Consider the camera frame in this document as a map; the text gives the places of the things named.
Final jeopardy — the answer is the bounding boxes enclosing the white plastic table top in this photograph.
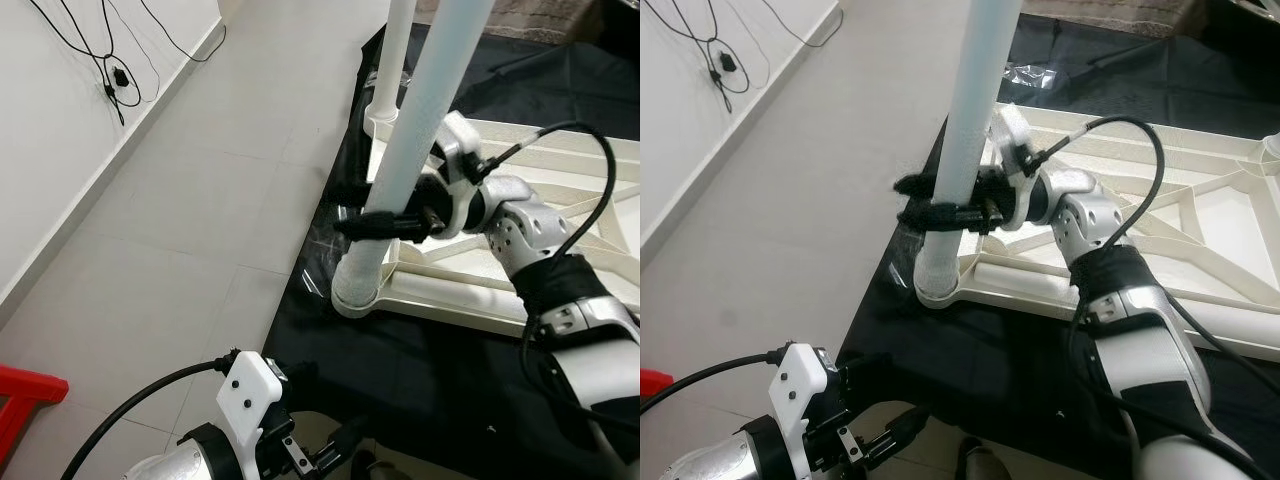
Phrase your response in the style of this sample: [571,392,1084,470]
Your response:
[913,100,1280,363]
[330,95,641,351]

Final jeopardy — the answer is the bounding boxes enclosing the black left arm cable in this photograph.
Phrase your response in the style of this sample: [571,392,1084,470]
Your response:
[640,350,786,416]
[60,358,236,480]

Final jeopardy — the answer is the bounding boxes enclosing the clear tape strip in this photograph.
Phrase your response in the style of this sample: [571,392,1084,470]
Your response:
[1003,60,1061,91]

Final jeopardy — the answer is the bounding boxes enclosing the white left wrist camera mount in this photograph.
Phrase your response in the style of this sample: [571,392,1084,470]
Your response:
[218,350,286,456]
[765,342,836,471]

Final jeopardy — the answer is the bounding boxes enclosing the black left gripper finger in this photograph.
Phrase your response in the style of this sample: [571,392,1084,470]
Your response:
[285,420,371,471]
[835,405,926,466]
[264,355,321,393]
[820,350,891,386]

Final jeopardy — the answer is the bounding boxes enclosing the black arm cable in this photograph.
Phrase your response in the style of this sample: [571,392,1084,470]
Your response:
[640,350,786,416]
[478,120,641,471]
[60,358,236,480]
[1040,115,1280,480]

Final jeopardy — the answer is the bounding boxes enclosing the black table cloth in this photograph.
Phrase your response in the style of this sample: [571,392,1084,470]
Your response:
[260,25,641,466]
[838,15,1280,480]

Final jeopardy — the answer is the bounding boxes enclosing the crossed clear tape patch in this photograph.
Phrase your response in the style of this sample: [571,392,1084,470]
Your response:
[885,225,926,291]
[305,215,346,296]

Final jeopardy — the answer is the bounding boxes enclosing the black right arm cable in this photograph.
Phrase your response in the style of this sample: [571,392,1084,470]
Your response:
[478,120,641,471]
[1040,115,1280,480]

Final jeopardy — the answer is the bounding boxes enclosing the beige speckled low platform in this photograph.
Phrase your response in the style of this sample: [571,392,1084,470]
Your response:
[1020,0,1201,36]
[415,0,601,46]

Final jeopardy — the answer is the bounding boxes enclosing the black long wall cable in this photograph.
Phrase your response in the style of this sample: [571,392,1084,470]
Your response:
[755,0,841,49]
[140,0,226,63]

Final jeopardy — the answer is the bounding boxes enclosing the white plastic table leg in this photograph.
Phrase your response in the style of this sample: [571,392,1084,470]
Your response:
[333,0,498,306]
[368,0,416,126]
[915,0,1023,301]

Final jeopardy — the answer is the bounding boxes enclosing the black looped wall cable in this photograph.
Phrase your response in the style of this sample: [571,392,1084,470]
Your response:
[30,0,143,126]
[660,0,751,113]

